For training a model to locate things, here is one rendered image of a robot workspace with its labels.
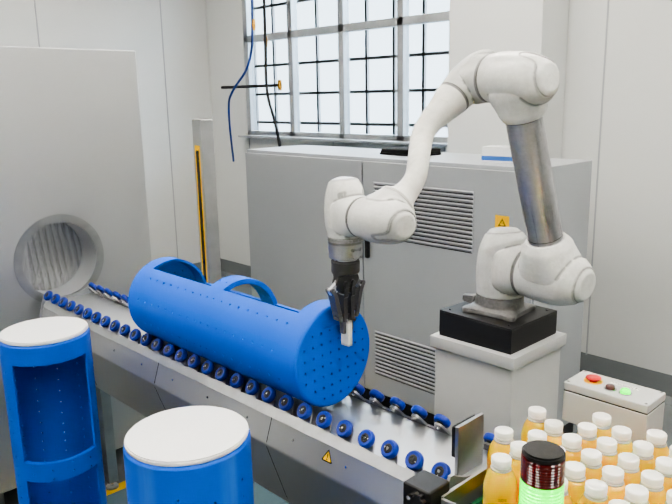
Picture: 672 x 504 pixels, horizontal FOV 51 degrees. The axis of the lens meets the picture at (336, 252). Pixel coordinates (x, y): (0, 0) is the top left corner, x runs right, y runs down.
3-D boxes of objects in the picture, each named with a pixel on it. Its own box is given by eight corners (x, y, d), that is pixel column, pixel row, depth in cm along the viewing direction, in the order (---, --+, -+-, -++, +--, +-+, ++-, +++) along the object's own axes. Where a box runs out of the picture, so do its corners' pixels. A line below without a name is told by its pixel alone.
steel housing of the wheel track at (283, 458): (104, 353, 328) (98, 282, 320) (508, 562, 176) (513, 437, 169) (43, 370, 308) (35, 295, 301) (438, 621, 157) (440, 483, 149)
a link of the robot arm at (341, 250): (369, 236, 181) (370, 258, 182) (344, 232, 187) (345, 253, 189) (345, 242, 175) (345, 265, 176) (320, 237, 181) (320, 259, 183)
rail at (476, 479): (540, 440, 170) (541, 429, 169) (543, 441, 169) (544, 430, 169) (439, 508, 143) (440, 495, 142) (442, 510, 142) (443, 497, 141)
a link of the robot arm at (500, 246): (497, 283, 239) (501, 220, 234) (541, 296, 224) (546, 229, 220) (464, 291, 230) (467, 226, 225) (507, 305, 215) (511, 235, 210)
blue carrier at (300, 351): (200, 323, 263) (194, 249, 256) (372, 387, 202) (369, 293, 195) (131, 344, 244) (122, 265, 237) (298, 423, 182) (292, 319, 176)
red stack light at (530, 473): (534, 463, 109) (535, 440, 108) (572, 479, 105) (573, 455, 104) (511, 479, 105) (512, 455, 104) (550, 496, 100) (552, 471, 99)
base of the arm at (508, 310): (476, 296, 244) (477, 281, 243) (537, 308, 230) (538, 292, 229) (450, 308, 230) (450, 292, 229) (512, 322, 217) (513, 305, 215)
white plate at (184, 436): (252, 454, 149) (252, 459, 149) (244, 400, 175) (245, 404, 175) (117, 469, 144) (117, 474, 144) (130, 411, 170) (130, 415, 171)
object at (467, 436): (474, 459, 166) (475, 410, 164) (482, 462, 165) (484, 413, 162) (448, 475, 160) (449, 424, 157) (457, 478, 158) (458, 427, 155)
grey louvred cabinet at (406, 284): (309, 338, 527) (303, 144, 495) (576, 431, 375) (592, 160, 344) (251, 357, 490) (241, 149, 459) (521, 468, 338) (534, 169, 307)
